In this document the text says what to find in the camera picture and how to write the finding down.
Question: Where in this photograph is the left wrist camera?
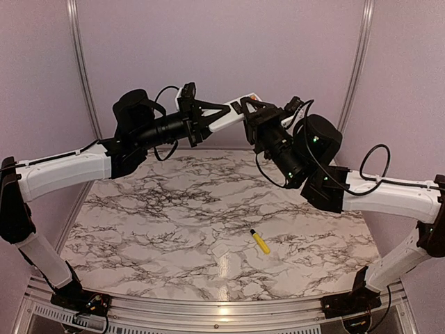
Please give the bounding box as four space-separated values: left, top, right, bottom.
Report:
175 82 196 109

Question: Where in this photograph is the white battery cover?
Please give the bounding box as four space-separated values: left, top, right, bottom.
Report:
211 244 229 257

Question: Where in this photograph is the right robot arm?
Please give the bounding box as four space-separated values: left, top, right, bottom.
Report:
236 97 444 318

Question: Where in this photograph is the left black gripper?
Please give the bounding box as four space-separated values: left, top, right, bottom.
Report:
133 95 232 150

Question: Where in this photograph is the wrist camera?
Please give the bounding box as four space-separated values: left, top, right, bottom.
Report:
175 82 196 109
280 96 303 129

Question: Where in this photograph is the yellow handled screwdriver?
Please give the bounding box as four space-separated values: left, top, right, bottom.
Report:
245 223 270 255

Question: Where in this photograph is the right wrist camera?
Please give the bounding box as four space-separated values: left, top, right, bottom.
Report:
280 96 303 129

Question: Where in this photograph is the left aluminium frame post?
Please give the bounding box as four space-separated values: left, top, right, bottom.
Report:
66 0 104 140

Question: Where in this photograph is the aluminium frame post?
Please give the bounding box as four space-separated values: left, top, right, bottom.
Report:
66 0 104 140
337 0 375 134

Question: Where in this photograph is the white red remote control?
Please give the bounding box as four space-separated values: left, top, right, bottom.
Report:
209 93 262 133

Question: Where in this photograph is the front aluminium frame rail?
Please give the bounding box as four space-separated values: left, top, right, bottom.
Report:
20 285 418 334

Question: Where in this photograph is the right aluminium frame post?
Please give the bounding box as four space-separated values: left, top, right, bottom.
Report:
337 0 375 134

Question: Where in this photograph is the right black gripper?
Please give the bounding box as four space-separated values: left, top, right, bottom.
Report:
241 95 307 184

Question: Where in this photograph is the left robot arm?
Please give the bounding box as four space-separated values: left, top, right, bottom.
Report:
1 83 230 317

